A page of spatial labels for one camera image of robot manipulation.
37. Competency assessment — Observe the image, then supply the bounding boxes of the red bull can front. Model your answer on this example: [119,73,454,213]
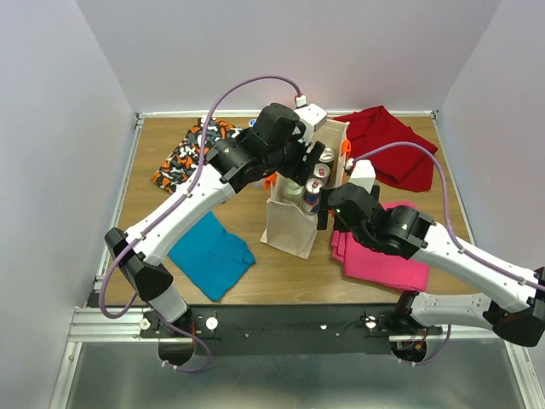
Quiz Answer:
[301,178,324,215]

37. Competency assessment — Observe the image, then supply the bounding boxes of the red bull can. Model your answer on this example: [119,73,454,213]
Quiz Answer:
[301,178,324,215]
[313,163,330,185]

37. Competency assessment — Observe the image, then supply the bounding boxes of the green glass bottle front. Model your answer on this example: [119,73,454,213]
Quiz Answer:
[282,179,304,205]

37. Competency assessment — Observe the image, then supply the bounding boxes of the beige canvas tote bag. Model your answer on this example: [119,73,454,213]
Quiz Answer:
[261,119,348,259]

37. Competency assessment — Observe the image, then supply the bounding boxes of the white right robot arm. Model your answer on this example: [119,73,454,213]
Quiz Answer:
[318,183,544,347]

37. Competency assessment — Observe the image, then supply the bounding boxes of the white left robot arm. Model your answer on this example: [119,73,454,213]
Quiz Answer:
[105,103,327,337]

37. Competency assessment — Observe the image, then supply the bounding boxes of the red bull can middle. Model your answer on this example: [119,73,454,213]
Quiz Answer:
[313,163,330,185]

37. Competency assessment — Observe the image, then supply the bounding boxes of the magenta folded cloth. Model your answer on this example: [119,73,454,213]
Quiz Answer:
[330,228,430,292]

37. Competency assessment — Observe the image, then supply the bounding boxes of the dark red cloth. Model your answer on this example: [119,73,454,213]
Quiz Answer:
[335,106,438,193]

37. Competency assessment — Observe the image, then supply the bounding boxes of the orange camouflage cloth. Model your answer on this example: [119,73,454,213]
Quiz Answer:
[152,115,242,193]

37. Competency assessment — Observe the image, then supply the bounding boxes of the teal folded cloth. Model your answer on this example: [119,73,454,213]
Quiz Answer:
[169,212,255,302]

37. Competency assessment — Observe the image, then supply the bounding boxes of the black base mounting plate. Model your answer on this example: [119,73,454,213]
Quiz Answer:
[141,303,442,365]

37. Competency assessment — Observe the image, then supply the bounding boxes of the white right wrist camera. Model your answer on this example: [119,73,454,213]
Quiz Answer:
[345,158,376,192]

